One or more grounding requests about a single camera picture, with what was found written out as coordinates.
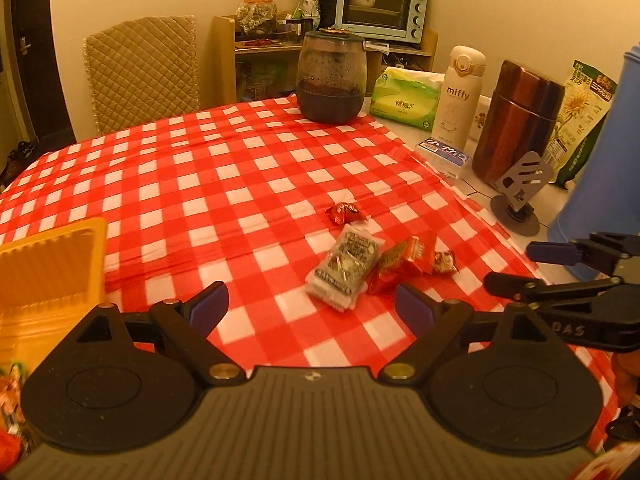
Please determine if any green tissue pack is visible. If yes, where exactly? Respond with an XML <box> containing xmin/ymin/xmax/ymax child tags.
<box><xmin>369</xmin><ymin>66</ymin><xmax>445</xmax><ymax>132</ymax></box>

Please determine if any sunflower seed bag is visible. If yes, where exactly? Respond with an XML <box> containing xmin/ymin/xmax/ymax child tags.
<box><xmin>542</xmin><ymin>60</ymin><xmax>617</xmax><ymax>188</ymax></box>

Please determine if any wooden shelf unit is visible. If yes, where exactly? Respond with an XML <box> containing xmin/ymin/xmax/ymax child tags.
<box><xmin>203</xmin><ymin>15</ymin><xmax>438</xmax><ymax>106</ymax></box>

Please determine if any white miffy bottle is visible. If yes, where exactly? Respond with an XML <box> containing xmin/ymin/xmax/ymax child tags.
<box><xmin>432</xmin><ymin>46</ymin><xmax>486</xmax><ymax>151</ymax></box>

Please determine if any blue thermos jug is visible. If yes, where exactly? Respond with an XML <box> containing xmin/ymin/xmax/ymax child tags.
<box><xmin>546</xmin><ymin>41</ymin><xmax>640</xmax><ymax>281</ymax></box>

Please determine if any red orange snack packet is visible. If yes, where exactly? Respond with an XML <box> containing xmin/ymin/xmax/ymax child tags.
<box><xmin>367</xmin><ymin>231</ymin><xmax>436</xmax><ymax>295</ymax></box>

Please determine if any beige quilted chair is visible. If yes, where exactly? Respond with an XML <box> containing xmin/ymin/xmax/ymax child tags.
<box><xmin>84</xmin><ymin>15</ymin><xmax>201</xmax><ymax>136</ymax></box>

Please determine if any light blue toaster oven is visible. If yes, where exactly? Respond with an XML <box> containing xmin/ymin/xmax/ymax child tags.
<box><xmin>319</xmin><ymin>0</ymin><xmax>428</xmax><ymax>44</ymax></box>

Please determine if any grey phone stand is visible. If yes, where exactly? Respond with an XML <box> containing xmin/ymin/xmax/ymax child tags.
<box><xmin>490</xmin><ymin>151</ymin><xmax>553</xmax><ymax>236</ymax></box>

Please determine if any person's hand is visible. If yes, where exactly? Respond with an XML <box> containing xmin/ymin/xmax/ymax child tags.
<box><xmin>612</xmin><ymin>350</ymin><xmax>640</xmax><ymax>408</ymax></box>

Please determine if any red white checkered tablecloth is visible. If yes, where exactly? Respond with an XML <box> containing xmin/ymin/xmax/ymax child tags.
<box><xmin>0</xmin><ymin>95</ymin><xmax>618</xmax><ymax>453</ymax></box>

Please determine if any blue white small box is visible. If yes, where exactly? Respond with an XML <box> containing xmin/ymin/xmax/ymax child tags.
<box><xmin>416</xmin><ymin>138</ymin><xmax>471</xmax><ymax>179</ymax></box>

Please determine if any brown metal canister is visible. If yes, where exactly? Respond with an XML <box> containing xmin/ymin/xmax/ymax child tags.
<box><xmin>472</xmin><ymin>60</ymin><xmax>565</xmax><ymax>188</ymax></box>

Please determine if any dark glass jar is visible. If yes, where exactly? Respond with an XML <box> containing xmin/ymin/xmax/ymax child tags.
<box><xmin>295</xmin><ymin>28</ymin><xmax>367</xmax><ymax>125</ymax></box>

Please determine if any orange lid plastic jar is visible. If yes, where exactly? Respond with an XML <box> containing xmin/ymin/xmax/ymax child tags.
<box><xmin>234</xmin><ymin>0</ymin><xmax>278</xmax><ymax>38</ymax></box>

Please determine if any white grey snack packet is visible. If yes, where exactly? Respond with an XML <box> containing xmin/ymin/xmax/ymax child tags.
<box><xmin>305</xmin><ymin>226</ymin><xmax>384</xmax><ymax>312</ymax></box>

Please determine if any orange plastic basket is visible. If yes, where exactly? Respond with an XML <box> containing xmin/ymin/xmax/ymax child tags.
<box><xmin>1</xmin><ymin>218</ymin><xmax>107</xmax><ymax>373</ymax></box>

